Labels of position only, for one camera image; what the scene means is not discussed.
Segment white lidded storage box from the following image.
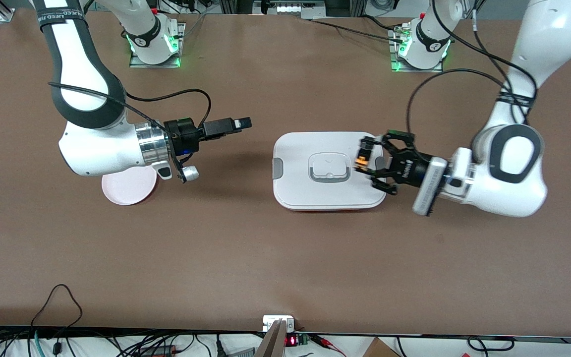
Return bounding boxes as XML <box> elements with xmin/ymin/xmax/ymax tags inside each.
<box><xmin>272</xmin><ymin>131</ymin><xmax>388</xmax><ymax>212</ymax></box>

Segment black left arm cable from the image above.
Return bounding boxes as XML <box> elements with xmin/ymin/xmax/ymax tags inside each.
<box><xmin>406</xmin><ymin>0</ymin><xmax>539</xmax><ymax>134</ymax></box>

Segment red clip test leads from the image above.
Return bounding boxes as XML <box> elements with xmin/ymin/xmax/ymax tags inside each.
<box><xmin>313</xmin><ymin>335</ymin><xmax>345</xmax><ymax>357</ymax></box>

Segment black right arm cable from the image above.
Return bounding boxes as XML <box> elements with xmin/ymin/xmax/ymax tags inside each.
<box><xmin>48</xmin><ymin>82</ymin><xmax>213</xmax><ymax>130</ymax></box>

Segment aluminium camera mount post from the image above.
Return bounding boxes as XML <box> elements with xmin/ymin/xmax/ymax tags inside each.
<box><xmin>255</xmin><ymin>319</ymin><xmax>286</xmax><ymax>357</ymax></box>

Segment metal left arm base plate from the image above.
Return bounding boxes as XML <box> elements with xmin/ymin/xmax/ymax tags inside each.
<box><xmin>390</xmin><ymin>29</ymin><xmax>444</xmax><ymax>73</ymax></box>

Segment brown cardboard piece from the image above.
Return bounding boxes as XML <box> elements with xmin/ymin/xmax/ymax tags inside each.
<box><xmin>362</xmin><ymin>337</ymin><xmax>400</xmax><ymax>357</ymax></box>

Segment black power adapter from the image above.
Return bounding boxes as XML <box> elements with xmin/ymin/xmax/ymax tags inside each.
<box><xmin>139</xmin><ymin>345</ymin><xmax>174</xmax><ymax>357</ymax></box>

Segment thin black looped cable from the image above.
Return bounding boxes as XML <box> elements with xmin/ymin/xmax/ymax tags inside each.
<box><xmin>30</xmin><ymin>284</ymin><xmax>84</xmax><ymax>330</ymax></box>

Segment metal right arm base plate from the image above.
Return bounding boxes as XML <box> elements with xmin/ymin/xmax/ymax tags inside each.
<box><xmin>129</xmin><ymin>22</ymin><xmax>186</xmax><ymax>68</ymax></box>

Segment pink round plate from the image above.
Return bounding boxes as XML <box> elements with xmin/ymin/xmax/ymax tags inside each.
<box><xmin>101</xmin><ymin>165</ymin><xmax>158</xmax><ymax>206</ymax></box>

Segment grey box lid handle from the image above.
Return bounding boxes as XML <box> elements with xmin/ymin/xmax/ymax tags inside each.
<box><xmin>308</xmin><ymin>152</ymin><xmax>351</xmax><ymax>184</ymax></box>

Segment black coiled cable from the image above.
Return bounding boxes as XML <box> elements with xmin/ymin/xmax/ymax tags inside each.
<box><xmin>466</xmin><ymin>336</ymin><xmax>516</xmax><ymax>352</ymax></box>

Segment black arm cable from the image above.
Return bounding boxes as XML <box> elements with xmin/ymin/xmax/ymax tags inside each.
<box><xmin>48</xmin><ymin>82</ymin><xmax>213</xmax><ymax>130</ymax></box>
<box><xmin>406</xmin><ymin>0</ymin><xmax>539</xmax><ymax>134</ymax></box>

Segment orange push button switch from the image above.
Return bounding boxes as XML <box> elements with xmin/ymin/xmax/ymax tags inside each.
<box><xmin>355</xmin><ymin>144</ymin><xmax>373</xmax><ymax>173</ymax></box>

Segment white background device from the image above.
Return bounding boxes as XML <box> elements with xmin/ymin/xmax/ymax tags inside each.
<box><xmin>276</xmin><ymin>4</ymin><xmax>326</xmax><ymax>13</ymax></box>

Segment small white clamp block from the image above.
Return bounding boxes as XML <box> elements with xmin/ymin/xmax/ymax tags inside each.
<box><xmin>263</xmin><ymin>315</ymin><xmax>295</xmax><ymax>333</ymax></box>

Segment black base supply cable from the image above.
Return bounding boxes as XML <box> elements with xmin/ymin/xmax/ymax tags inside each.
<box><xmin>310</xmin><ymin>19</ymin><xmax>406</xmax><ymax>43</ymax></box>

